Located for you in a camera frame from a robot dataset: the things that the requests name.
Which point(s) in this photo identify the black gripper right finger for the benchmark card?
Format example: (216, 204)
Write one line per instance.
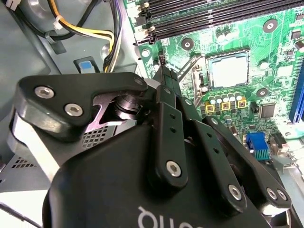
(222, 175)

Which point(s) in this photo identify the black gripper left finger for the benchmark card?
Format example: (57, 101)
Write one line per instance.
(169, 147)

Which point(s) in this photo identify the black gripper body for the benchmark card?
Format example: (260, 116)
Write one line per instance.
(107, 190)

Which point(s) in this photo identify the silver CPU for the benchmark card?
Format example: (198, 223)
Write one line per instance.
(228, 71)

